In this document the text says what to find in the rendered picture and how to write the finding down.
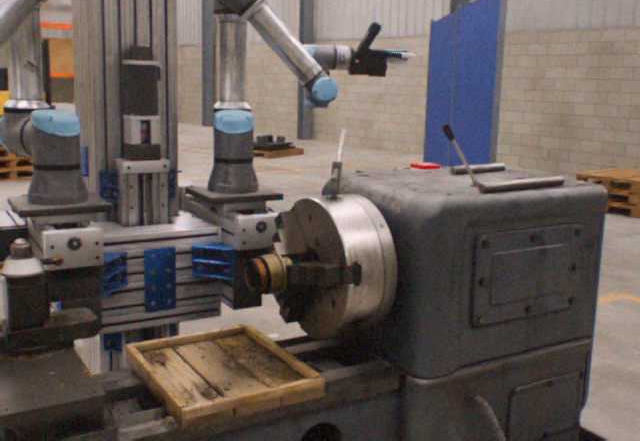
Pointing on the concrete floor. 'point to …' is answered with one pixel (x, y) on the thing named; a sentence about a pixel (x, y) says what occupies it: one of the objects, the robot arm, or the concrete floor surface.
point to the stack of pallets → (12, 167)
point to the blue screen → (465, 81)
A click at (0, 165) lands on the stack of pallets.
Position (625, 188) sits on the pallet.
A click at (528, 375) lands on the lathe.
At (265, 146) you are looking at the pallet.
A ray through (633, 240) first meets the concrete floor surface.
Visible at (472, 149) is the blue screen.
